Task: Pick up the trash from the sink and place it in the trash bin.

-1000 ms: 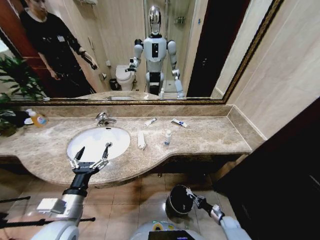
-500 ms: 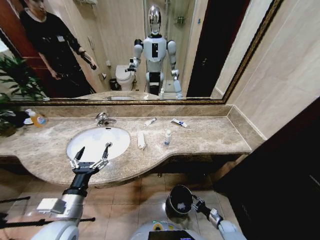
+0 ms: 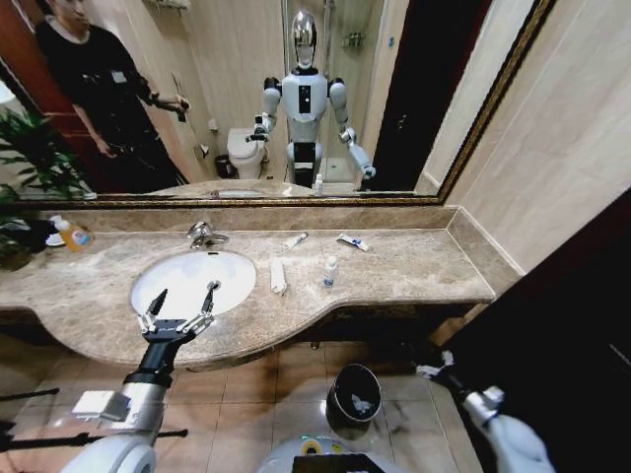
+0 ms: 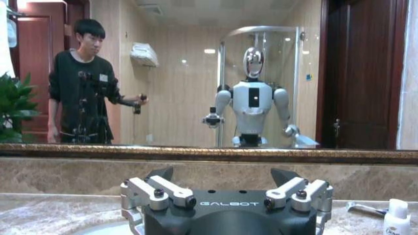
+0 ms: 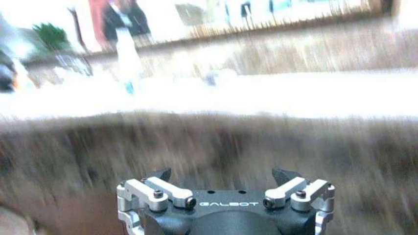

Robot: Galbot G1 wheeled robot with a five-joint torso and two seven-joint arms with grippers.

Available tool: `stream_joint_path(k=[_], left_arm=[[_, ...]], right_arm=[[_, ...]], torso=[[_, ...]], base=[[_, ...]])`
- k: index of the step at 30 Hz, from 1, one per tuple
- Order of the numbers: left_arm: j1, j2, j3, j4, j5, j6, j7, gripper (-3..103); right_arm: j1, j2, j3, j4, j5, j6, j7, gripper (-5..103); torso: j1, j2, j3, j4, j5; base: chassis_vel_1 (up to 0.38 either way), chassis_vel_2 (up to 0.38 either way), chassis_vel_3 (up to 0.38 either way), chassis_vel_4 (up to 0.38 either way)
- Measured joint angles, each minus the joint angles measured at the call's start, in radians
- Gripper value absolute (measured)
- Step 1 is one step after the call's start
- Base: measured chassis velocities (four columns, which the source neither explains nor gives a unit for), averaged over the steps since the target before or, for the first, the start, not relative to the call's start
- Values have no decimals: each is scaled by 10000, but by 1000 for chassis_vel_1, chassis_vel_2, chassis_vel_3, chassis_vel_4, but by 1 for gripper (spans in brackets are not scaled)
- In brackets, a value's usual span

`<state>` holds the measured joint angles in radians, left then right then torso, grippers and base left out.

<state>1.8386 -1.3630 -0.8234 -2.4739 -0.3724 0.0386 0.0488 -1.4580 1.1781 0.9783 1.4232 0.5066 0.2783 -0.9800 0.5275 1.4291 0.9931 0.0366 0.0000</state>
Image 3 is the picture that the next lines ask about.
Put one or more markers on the orange soap pump bottle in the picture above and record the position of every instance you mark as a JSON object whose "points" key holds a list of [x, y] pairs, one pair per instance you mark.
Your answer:
{"points": [[74, 235]]}

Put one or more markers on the dark framed wall mirror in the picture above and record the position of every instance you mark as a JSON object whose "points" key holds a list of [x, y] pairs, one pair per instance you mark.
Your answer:
{"points": [[404, 98]]}

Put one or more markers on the person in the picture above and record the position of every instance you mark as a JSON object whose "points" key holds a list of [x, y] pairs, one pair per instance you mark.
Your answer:
{"points": [[106, 98]]}

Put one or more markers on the white oval sink basin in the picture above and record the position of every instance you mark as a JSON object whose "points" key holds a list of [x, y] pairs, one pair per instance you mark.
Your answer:
{"points": [[192, 276]]}

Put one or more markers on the white toothpaste tube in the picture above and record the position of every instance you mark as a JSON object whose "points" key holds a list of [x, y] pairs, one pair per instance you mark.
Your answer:
{"points": [[294, 241]]}

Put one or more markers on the white blue crumpled tube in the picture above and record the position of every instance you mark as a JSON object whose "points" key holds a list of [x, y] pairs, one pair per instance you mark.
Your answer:
{"points": [[353, 242]]}

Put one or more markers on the white robot front shell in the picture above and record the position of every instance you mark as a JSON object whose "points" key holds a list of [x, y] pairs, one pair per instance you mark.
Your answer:
{"points": [[315, 455]]}

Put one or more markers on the dark wooden door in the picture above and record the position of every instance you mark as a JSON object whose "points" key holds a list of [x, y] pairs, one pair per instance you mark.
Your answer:
{"points": [[567, 320]]}

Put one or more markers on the small clear bottle white cap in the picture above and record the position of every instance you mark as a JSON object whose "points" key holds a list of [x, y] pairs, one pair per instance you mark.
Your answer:
{"points": [[330, 273]]}

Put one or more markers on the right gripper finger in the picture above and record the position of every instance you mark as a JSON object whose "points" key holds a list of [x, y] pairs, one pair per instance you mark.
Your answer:
{"points": [[447, 358], [428, 372]]}

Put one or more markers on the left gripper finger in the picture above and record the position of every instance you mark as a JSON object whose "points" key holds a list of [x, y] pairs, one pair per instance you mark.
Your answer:
{"points": [[152, 313], [206, 310]]}

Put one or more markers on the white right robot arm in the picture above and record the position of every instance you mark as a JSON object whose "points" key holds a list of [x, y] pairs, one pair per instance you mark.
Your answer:
{"points": [[508, 436]]}

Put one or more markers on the white crumpled paper trash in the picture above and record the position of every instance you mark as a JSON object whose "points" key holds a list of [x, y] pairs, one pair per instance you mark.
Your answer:
{"points": [[361, 403]]}

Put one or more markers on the black round trash bin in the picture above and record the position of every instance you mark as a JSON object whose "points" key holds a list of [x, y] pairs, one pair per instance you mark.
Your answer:
{"points": [[352, 401]]}

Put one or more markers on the white toilet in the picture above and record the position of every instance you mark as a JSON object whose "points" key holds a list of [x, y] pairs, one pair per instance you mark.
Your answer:
{"points": [[245, 153]]}

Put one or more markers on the green leafy plant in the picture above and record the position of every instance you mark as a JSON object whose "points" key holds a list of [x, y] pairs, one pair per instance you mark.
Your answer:
{"points": [[29, 157]]}

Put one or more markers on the small white dish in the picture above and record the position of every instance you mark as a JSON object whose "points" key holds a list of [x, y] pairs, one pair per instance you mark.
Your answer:
{"points": [[54, 240]]}

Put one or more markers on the chrome sink faucet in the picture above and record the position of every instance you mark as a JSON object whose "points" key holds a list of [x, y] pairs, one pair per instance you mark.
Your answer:
{"points": [[201, 234]]}

